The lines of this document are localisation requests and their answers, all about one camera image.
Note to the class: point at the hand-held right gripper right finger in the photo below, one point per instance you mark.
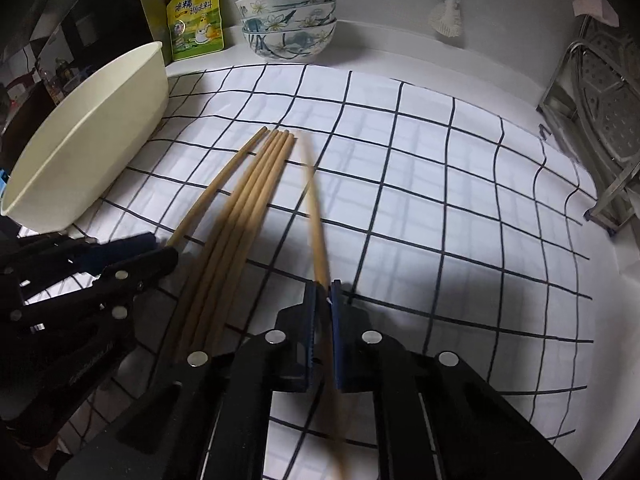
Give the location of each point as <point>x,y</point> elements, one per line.
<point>338,330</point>

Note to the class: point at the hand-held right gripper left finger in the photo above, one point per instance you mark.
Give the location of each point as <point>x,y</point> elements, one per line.
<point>310,330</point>

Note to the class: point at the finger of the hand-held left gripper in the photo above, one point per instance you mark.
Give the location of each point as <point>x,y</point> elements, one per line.
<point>125,249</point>
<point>145,270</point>

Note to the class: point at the perforated metal steamer plate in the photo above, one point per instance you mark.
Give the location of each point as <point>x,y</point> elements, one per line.
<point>610,90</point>

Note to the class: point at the bunch of wooden chopsticks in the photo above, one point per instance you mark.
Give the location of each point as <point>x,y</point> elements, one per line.
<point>240,210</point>

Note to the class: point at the blue floral ceramic bowl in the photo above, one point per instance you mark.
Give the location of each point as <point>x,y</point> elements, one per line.
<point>290,21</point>
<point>285,2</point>
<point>290,42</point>

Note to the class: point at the pink hanging cloth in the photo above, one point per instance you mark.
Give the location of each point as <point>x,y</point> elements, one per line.
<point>595,5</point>

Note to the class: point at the white black grid cloth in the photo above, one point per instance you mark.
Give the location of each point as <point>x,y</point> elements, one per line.
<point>425,210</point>

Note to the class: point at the cream round plastic basin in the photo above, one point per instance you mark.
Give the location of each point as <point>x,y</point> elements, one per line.
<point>75,150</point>

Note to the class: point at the single light wooden chopstick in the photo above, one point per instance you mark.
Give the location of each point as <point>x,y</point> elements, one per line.
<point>317,240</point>

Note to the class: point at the yellow seasoning pouch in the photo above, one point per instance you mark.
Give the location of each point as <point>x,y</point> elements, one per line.
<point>197,15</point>

